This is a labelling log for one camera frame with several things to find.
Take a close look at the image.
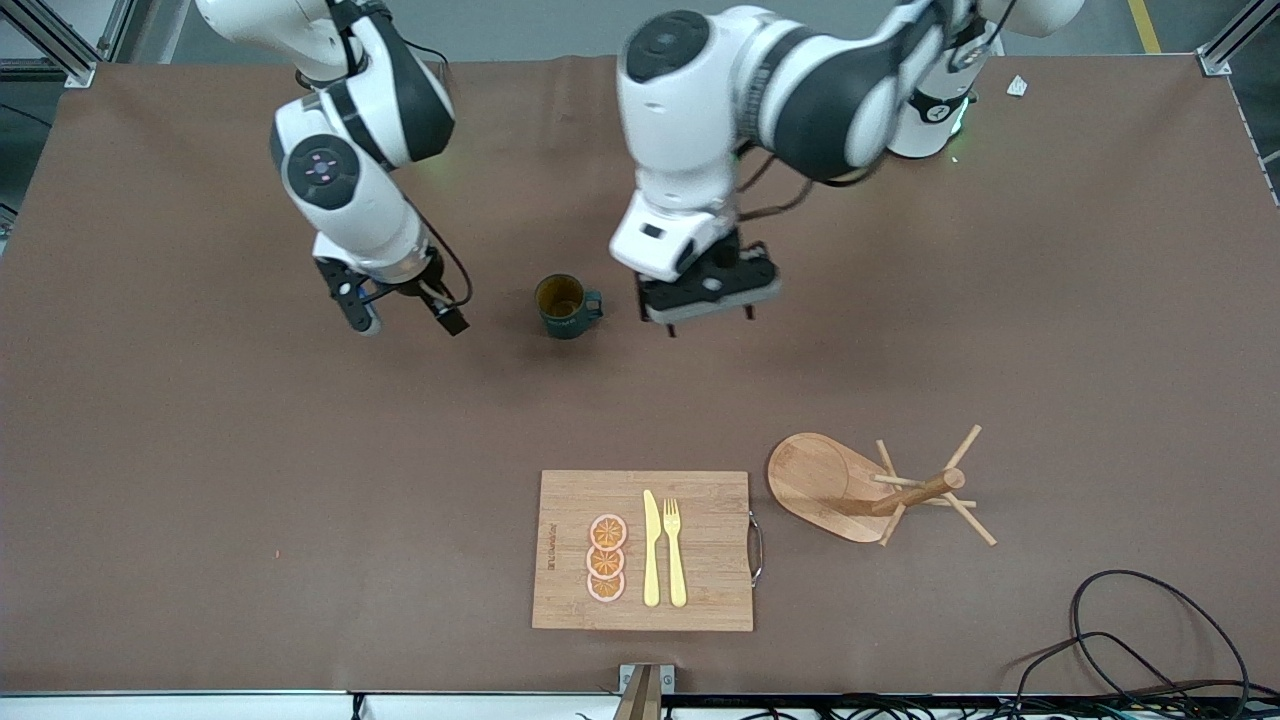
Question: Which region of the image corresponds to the dark teal ribbed mug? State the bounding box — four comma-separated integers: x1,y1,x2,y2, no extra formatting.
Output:
534,273,604,341

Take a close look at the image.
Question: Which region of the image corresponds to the brown table cover sheet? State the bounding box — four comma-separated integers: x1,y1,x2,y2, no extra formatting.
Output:
0,52,1280,696

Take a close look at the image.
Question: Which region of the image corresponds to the wooden mug tree stand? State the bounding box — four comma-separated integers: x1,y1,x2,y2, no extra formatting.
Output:
767,424,999,548

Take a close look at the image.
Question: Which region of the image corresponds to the yellow plastic knife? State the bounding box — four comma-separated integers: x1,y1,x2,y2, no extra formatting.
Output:
642,489,663,608

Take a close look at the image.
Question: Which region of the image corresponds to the yellow plastic fork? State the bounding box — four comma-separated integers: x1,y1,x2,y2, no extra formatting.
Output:
663,498,689,609

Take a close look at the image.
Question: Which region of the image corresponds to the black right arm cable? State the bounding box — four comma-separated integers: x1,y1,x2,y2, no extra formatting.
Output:
410,210,474,309

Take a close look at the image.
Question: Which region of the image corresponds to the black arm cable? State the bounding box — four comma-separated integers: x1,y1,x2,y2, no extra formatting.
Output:
410,210,474,309
735,150,886,223

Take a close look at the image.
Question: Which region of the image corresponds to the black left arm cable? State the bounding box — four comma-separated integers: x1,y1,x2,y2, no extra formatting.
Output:
735,150,886,223

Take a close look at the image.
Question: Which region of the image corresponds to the wooden cutting board, metal handle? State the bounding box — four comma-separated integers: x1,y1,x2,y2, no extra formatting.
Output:
531,470,765,633

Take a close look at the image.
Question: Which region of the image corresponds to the aluminium frame post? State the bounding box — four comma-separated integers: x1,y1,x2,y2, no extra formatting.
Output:
1195,0,1280,77
0,0,101,89

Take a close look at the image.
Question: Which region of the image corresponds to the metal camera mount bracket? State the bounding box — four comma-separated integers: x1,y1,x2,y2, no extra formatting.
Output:
613,663,676,720

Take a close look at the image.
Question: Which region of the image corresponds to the white table edge rail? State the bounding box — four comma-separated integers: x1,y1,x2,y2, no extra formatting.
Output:
0,690,621,720

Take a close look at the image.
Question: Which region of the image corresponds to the black looped cable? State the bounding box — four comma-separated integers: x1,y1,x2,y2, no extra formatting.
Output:
1070,570,1251,706
1015,630,1216,706

